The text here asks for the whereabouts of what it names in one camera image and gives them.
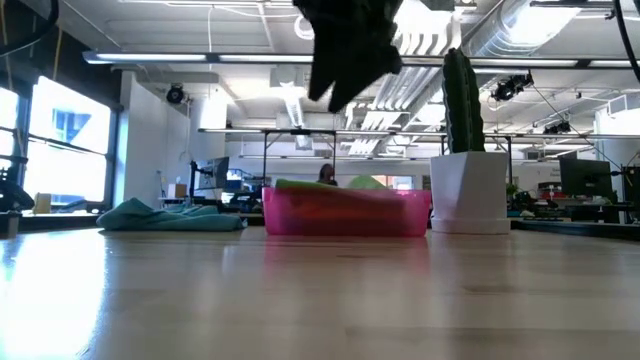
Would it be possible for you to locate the green microfiber towel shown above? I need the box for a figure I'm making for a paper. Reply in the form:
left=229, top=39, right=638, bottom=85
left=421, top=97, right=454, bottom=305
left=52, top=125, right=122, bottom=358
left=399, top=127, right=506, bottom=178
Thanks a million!
left=274, top=174, right=389, bottom=192

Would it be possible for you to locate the monitor on black arm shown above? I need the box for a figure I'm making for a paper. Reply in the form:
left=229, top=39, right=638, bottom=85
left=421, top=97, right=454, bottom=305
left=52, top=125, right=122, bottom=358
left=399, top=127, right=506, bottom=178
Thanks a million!
left=189, top=156, right=230, bottom=201

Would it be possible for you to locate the black equipment stand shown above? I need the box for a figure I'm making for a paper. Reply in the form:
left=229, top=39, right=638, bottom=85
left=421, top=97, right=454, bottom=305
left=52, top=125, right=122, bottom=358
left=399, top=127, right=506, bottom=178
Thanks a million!
left=0, top=167, right=35, bottom=214

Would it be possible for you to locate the dark teal microfiber towel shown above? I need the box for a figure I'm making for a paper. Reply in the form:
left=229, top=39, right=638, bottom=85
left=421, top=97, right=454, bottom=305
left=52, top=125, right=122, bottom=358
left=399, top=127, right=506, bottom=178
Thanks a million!
left=96, top=197, right=247, bottom=233

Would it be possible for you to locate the person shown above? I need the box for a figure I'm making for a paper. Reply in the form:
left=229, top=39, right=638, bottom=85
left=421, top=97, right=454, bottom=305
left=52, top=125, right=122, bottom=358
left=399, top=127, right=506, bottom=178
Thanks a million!
left=317, top=163, right=339, bottom=188

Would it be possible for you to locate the black metal frame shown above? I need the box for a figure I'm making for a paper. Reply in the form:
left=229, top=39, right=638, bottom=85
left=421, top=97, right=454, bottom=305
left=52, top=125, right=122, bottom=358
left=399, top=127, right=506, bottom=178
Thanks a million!
left=262, top=128, right=337, bottom=189

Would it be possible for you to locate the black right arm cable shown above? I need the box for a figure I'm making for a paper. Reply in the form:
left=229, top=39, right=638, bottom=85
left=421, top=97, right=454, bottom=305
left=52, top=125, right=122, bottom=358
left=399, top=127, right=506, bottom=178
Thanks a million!
left=613, top=0, right=640, bottom=84

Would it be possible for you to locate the black computer monitor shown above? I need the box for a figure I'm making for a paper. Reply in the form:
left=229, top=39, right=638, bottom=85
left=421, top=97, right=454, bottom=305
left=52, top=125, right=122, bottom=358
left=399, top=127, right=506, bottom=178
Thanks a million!
left=559, top=157, right=614, bottom=199

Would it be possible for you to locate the pale yellow box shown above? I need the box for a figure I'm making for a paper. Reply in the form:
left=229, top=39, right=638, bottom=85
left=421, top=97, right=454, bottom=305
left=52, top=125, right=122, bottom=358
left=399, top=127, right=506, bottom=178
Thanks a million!
left=32, top=193, right=53, bottom=215

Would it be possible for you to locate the green cactus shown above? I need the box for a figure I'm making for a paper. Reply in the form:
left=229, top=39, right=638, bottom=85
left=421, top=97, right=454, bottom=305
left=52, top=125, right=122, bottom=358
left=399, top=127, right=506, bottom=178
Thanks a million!
left=442, top=48, right=485, bottom=154

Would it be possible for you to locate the pink translucent plastic bin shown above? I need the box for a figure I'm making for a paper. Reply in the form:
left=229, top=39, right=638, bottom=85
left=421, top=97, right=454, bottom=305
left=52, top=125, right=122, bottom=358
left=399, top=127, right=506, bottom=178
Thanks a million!
left=262, top=186, right=433, bottom=238

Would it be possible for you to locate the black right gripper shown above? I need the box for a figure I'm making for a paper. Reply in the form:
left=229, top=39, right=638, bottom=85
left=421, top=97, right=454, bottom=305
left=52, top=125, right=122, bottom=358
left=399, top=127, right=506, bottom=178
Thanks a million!
left=292, top=0, right=404, bottom=115

